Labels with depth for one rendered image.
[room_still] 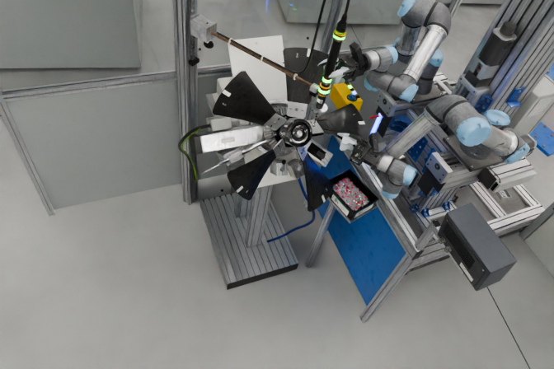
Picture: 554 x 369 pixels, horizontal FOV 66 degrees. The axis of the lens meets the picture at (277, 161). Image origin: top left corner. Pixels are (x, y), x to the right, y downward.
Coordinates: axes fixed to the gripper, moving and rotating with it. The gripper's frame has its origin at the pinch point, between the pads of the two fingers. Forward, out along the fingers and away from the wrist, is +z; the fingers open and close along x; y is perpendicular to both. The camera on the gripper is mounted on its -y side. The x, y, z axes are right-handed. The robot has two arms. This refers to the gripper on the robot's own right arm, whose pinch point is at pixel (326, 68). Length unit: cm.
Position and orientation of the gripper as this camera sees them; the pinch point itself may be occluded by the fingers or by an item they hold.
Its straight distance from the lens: 167.9
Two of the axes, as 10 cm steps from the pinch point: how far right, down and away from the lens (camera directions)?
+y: -1.4, 6.5, 7.5
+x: -5.1, -6.9, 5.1
